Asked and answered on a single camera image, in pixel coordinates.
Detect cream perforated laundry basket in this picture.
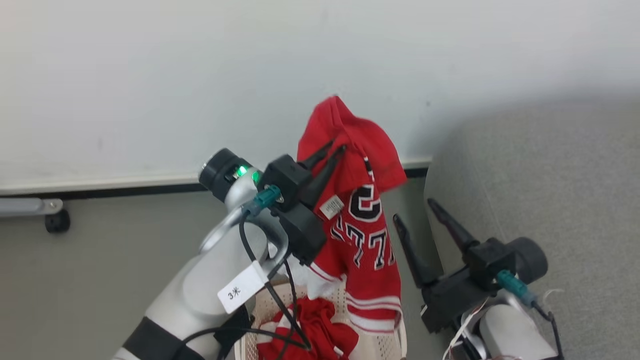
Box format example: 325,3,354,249
235,275,408,360

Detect grey metal bar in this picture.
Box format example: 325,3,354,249
0,198,65,218

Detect white paper cable tag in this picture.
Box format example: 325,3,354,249
217,261,270,315

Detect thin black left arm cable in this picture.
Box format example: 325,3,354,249
182,212,313,360

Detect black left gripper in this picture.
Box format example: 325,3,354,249
257,141,347,266

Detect plain red garment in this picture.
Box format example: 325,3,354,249
257,297,359,360

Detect teal right cable connector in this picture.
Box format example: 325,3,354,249
496,270,538,307

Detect teal cable connector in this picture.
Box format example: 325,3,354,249
242,185,284,218
496,270,538,307

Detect grey fabric sofa seat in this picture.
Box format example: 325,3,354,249
424,95,640,360

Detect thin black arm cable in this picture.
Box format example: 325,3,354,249
530,300,564,360
182,212,313,360

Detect teal left cable connector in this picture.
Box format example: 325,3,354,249
242,185,284,218

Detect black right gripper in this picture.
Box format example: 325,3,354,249
392,198,518,334

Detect red basketball jersey with numbers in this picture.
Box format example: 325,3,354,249
287,95,408,334

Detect black and white baseboard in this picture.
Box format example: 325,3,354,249
0,157,432,202

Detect small black caster wheel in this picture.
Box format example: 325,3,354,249
45,210,71,234

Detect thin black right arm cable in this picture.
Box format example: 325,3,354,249
530,300,564,360

